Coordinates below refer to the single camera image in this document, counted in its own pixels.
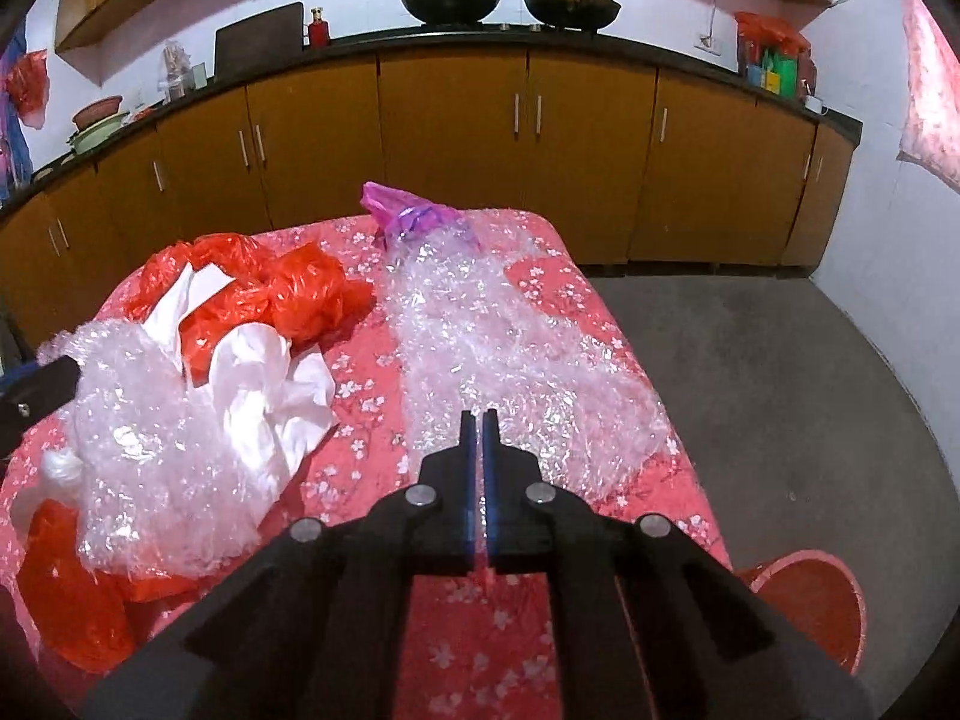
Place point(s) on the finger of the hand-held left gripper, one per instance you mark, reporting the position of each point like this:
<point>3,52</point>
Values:
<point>41,397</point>

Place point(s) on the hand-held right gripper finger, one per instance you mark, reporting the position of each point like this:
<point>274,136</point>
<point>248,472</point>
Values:
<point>470,495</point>
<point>487,495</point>

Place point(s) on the large clear bubble wrap sheet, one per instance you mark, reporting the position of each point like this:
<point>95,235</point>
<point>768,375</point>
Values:
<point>487,330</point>

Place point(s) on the red plastic bag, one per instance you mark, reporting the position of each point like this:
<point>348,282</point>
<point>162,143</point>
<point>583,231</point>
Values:
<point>315,292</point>
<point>67,600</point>
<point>225,251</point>
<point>26,82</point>

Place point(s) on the red plastic bin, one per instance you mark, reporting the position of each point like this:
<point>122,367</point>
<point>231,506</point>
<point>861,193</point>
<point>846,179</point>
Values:
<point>810,600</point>

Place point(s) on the white plastic bag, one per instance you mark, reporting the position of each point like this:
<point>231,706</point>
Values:
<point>60,469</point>

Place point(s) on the red floral tablecloth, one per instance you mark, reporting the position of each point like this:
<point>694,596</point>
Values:
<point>375,390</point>

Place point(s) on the reddish brown basin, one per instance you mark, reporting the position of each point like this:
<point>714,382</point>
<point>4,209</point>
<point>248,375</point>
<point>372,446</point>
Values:
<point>97,109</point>

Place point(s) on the purple plastic bag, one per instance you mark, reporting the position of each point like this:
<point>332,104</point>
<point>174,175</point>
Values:
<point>390,202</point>

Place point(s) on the hanging red plastic bag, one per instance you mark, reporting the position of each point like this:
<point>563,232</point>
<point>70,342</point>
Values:
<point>26,82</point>

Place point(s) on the clear bag with jar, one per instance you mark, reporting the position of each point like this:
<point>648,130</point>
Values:
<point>176,75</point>

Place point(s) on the brown lower kitchen cabinets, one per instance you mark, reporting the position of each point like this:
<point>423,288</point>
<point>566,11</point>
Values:
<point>450,127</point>

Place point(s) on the dark cutting board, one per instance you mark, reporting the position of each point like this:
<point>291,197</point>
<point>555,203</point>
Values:
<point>259,41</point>

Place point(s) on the red bottle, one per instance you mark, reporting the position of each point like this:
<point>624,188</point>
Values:
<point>319,31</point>

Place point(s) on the black gas stove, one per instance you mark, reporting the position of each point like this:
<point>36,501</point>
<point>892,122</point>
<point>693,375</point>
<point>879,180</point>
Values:
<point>517,28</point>

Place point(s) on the white cup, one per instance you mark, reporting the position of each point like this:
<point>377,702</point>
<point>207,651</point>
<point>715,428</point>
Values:
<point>816,103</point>

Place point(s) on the green box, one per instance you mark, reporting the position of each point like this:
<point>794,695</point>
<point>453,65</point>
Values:
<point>784,71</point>

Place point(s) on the pink curtain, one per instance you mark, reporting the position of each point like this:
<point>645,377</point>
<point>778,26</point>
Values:
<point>934,90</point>

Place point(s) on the colourful wall poster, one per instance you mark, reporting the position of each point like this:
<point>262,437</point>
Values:
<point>11,150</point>

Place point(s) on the white wall socket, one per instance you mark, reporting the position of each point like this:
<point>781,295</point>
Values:
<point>709,43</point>

